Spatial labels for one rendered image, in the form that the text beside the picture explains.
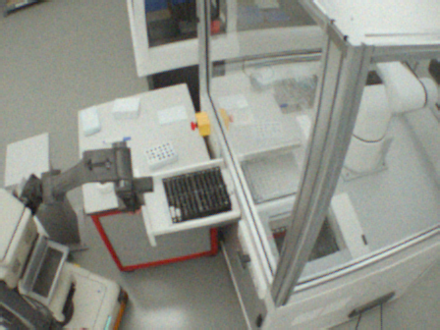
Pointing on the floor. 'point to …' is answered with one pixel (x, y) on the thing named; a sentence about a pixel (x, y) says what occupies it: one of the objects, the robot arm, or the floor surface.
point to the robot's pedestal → (61, 229)
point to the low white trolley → (202, 242)
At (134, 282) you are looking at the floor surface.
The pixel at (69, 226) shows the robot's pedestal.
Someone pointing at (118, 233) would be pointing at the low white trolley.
